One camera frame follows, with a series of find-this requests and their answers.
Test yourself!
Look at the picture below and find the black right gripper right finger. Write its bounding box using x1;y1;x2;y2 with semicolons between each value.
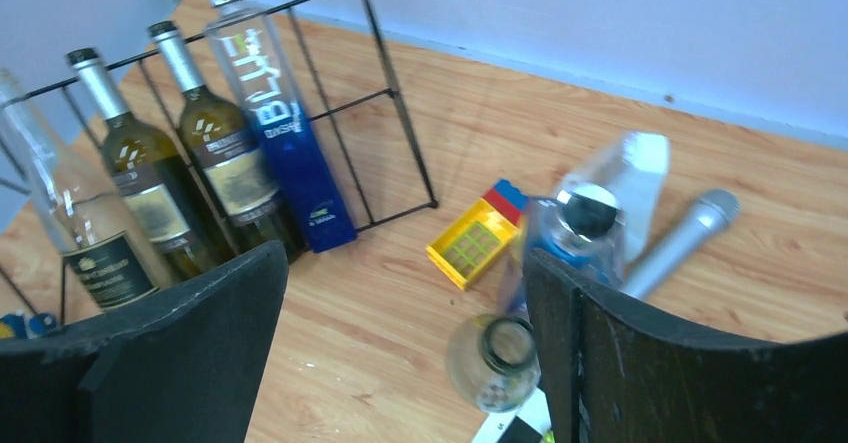
523;249;847;442

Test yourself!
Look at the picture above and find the silver metal cylinder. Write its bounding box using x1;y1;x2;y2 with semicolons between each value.
620;188;740;300

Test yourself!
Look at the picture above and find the grey wedge stand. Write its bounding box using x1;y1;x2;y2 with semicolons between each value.
553;131;671;264

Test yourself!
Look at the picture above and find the dark green wine bottle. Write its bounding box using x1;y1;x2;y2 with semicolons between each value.
148;20;306;262

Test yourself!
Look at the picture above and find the black white chessboard mat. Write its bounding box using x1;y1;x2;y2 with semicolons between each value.
471;388;552;443

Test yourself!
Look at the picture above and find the black wire wine rack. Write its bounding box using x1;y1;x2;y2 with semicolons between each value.
1;0;439;325

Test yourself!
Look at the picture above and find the yellow red toy car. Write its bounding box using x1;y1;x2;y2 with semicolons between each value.
0;312;59;340

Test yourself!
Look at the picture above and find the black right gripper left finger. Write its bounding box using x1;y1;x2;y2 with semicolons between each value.
1;241;288;442

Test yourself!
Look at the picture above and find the olive green wine bottle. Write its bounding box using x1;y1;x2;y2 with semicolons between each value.
66;47;235;280

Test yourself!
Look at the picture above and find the yellow red blue block house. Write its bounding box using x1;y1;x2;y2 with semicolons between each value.
426;179;527;291

